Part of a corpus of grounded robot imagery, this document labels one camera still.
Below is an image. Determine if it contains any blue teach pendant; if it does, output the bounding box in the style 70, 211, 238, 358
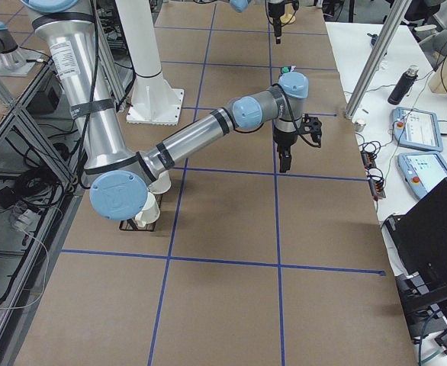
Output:
397, 152, 447, 199
391, 107, 443, 152

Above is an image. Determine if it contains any white mug with lettering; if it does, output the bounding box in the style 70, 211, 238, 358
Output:
148, 171, 172, 195

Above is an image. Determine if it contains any black water bottle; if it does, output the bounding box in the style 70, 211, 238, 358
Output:
388, 65, 419, 105

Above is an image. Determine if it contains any aluminium frame post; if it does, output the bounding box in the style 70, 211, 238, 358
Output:
344, 0, 412, 120

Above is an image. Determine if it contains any blue Pascual milk carton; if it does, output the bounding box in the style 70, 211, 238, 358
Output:
280, 65, 296, 76

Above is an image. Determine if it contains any small metal cylinder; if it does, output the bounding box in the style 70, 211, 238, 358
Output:
354, 119, 366, 133

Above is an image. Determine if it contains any blue teach pendant near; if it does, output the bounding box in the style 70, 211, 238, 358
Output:
397, 152, 447, 199

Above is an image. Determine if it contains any wooden mug tree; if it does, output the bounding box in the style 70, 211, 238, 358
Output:
280, 4, 296, 26

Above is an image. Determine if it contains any orange black power strip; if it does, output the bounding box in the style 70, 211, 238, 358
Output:
361, 151, 386, 201

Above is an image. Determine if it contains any black wire mug rack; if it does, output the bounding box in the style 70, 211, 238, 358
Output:
118, 192, 162, 232

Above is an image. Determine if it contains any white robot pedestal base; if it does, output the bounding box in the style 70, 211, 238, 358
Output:
116, 0, 185, 125

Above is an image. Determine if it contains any blue teach pendant far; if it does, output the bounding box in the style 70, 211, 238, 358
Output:
391, 107, 443, 152

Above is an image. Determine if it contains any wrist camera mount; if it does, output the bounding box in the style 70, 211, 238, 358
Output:
298, 114, 322, 148

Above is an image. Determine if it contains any white upside-down mug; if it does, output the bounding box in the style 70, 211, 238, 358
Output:
134, 192, 160, 228

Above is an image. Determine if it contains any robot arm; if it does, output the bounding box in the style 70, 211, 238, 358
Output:
26, 1, 309, 220
226, 0, 300, 44

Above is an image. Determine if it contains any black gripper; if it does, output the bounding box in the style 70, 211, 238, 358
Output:
266, 0, 288, 44
273, 127, 297, 173

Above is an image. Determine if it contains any black laptop on stand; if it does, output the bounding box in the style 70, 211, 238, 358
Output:
385, 178, 447, 318

